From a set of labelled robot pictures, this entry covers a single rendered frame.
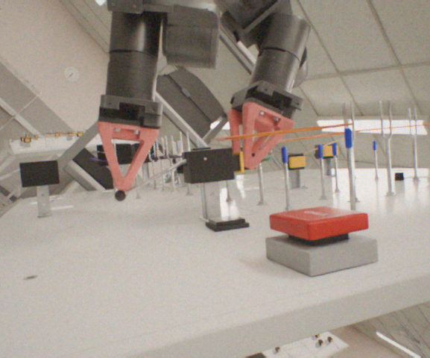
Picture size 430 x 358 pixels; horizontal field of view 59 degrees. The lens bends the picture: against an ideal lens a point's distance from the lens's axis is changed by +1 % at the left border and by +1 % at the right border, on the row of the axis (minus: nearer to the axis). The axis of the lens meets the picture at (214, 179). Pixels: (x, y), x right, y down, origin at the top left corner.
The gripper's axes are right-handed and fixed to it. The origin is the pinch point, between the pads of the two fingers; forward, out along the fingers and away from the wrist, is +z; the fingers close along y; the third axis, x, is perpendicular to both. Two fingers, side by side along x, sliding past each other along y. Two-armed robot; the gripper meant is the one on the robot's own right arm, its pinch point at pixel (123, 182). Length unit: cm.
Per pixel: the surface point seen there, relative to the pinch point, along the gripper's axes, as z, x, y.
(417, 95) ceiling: -81, -238, 206
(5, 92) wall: -114, 181, 723
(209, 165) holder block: -2.9, -9.9, -1.7
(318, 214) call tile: 0.2, -12.3, -22.9
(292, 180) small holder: -2.1, -35.6, 24.9
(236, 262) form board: 4.5, -7.8, -19.4
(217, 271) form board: 4.8, -5.9, -20.9
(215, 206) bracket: 2.1, -11.5, -0.6
